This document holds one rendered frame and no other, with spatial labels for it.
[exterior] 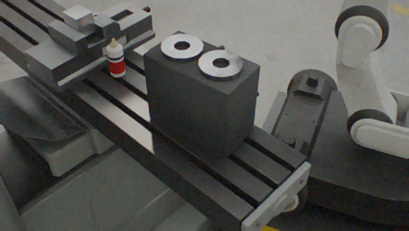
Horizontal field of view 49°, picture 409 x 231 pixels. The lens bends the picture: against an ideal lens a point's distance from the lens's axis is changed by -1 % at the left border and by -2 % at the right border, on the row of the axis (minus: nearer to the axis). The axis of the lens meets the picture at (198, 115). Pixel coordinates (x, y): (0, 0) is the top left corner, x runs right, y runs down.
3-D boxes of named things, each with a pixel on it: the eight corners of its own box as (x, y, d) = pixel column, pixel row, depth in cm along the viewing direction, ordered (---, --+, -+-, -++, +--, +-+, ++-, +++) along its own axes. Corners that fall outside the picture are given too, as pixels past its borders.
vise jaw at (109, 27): (93, 15, 131) (90, 3, 128) (121, 31, 125) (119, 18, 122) (76, 23, 127) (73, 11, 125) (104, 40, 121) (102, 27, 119)
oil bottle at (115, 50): (119, 66, 124) (114, 32, 117) (128, 72, 122) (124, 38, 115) (107, 73, 122) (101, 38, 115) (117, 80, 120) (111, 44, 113)
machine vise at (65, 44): (123, 18, 142) (120, -14, 135) (157, 36, 135) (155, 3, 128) (27, 69, 124) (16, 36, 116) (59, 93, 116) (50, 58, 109)
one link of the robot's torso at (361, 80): (399, 115, 154) (394, -17, 127) (394, 155, 141) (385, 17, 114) (353, 113, 162) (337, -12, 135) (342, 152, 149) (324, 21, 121)
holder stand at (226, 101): (180, 92, 117) (178, 24, 103) (254, 129, 107) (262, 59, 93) (148, 118, 110) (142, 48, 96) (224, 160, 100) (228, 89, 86)
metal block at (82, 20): (82, 23, 125) (78, 4, 121) (96, 31, 122) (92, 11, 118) (66, 31, 122) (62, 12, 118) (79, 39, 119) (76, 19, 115)
